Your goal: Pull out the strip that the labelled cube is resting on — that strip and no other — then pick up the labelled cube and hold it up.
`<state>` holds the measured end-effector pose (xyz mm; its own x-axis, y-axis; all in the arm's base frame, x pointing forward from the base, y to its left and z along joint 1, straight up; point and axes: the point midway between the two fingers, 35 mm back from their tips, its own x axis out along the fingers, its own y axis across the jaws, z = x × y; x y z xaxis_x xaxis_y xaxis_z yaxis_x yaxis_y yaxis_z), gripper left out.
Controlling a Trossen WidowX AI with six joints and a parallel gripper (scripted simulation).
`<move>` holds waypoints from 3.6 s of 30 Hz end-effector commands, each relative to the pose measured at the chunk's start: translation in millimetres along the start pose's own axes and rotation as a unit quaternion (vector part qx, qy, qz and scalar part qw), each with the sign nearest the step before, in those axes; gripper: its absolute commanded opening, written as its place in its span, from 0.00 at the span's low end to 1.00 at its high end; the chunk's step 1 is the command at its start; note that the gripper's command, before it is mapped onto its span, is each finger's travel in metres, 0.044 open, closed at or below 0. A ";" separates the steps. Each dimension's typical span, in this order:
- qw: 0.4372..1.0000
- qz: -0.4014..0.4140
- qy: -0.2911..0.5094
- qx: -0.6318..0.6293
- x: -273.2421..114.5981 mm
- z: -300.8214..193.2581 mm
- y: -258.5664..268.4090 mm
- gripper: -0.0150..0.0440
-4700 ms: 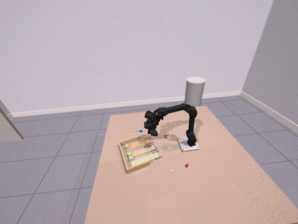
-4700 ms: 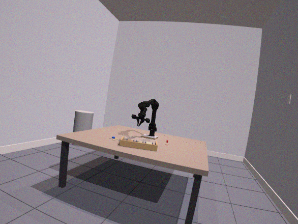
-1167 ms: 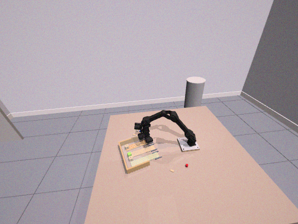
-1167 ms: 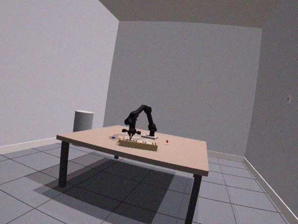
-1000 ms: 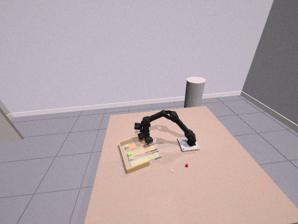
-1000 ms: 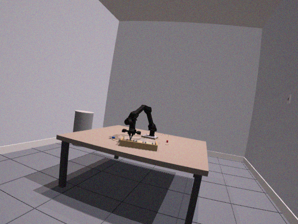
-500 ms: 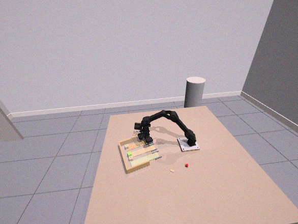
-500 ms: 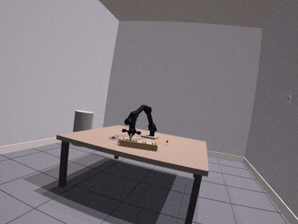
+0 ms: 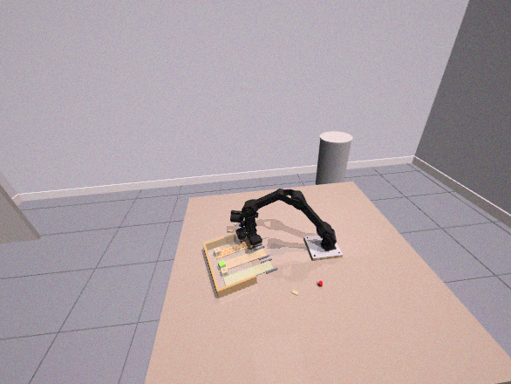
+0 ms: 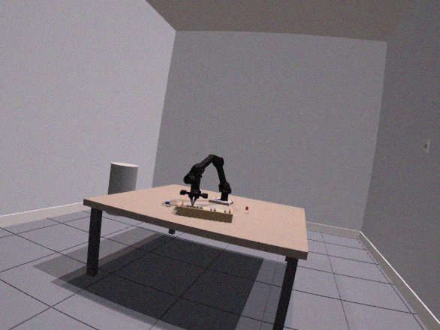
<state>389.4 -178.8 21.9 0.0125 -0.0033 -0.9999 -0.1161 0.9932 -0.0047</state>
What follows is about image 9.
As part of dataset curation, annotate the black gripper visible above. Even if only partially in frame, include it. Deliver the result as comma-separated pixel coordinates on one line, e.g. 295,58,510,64
241,221,262,246

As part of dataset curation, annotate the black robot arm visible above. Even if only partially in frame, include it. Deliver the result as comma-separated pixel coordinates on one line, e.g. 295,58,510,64
230,189,337,251

